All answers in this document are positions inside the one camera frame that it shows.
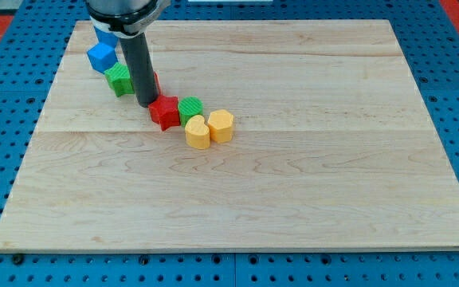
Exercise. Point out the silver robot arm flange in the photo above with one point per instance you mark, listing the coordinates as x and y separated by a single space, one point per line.
125 18

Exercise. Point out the red circle block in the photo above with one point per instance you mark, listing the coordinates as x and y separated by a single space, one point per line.
157 84

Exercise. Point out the green circle block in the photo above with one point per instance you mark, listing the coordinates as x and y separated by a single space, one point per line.
188 107

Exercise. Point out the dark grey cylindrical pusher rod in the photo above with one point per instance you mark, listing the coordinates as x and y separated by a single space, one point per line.
138 59

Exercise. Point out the red star block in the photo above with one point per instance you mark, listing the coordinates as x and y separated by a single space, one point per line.
164 112

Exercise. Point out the blue cube block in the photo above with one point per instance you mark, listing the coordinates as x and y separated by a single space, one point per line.
102 57

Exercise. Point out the light wooden board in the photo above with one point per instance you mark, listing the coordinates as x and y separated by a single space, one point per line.
333 149

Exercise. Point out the green star block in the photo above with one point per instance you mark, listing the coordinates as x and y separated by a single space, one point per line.
119 80

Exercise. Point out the yellow heart block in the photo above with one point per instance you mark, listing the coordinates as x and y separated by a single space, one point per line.
197 132

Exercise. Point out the yellow hexagon block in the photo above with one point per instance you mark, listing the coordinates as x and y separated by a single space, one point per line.
220 124

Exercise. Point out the blue block behind arm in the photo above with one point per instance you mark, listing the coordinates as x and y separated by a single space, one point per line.
106 38

